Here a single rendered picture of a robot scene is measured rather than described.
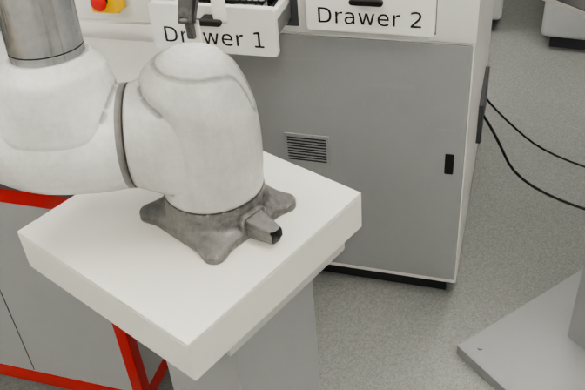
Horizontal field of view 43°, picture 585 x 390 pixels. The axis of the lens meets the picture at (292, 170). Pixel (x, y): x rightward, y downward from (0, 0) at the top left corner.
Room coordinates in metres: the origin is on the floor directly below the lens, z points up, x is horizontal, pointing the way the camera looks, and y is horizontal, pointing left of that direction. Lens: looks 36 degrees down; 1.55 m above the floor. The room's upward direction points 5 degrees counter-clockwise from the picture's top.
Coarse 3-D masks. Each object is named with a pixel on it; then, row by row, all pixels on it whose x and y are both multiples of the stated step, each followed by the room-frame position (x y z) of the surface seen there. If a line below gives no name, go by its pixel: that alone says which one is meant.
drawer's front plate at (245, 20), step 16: (160, 0) 1.53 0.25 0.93; (160, 16) 1.51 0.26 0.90; (176, 16) 1.50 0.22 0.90; (240, 16) 1.45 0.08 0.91; (256, 16) 1.44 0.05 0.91; (272, 16) 1.43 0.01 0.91; (160, 32) 1.52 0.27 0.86; (208, 32) 1.48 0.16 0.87; (224, 32) 1.46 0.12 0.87; (240, 32) 1.45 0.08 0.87; (272, 32) 1.43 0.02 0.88; (160, 48) 1.52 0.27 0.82; (224, 48) 1.47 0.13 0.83; (240, 48) 1.45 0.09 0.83; (256, 48) 1.44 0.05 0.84; (272, 48) 1.43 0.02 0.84
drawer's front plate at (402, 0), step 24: (312, 0) 1.55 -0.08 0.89; (336, 0) 1.53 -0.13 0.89; (384, 0) 1.49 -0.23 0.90; (408, 0) 1.47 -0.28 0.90; (432, 0) 1.46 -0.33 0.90; (312, 24) 1.55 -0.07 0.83; (336, 24) 1.53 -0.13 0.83; (360, 24) 1.51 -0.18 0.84; (408, 24) 1.47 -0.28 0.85; (432, 24) 1.46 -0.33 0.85
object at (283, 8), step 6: (282, 0) 1.55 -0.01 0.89; (288, 0) 1.58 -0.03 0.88; (276, 6) 1.52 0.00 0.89; (282, 6) 1.54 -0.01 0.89; (288, 6) 1.57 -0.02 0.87; (282, 12) 1.53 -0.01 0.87; (288, 12) 1.57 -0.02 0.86; (282, 18) 1.52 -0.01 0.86; (288, 18) 1.56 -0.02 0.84; (282, 24) 1.52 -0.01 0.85
